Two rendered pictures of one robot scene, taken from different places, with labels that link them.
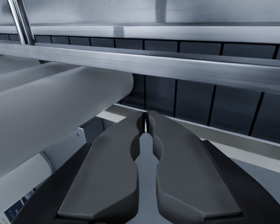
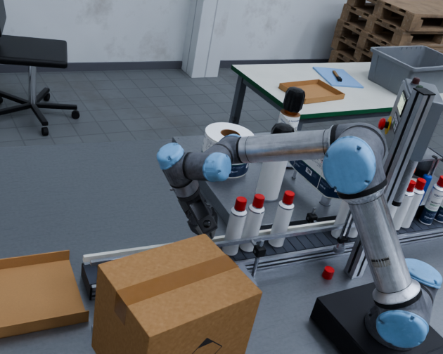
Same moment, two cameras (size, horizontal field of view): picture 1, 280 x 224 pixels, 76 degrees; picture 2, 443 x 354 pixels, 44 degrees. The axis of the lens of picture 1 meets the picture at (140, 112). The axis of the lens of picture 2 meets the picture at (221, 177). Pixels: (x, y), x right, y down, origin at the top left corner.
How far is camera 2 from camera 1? 1.55 m
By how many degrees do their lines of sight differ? 20
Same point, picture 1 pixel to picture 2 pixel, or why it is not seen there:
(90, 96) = (227, 236)
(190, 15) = not seen: hidden behind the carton
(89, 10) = (259, 274)
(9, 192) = (264, 175)
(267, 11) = not seen: hidden behind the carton
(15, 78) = (252, 230)
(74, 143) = not seen: hidden behind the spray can
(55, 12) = (278, 270)
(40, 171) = (259, 191)
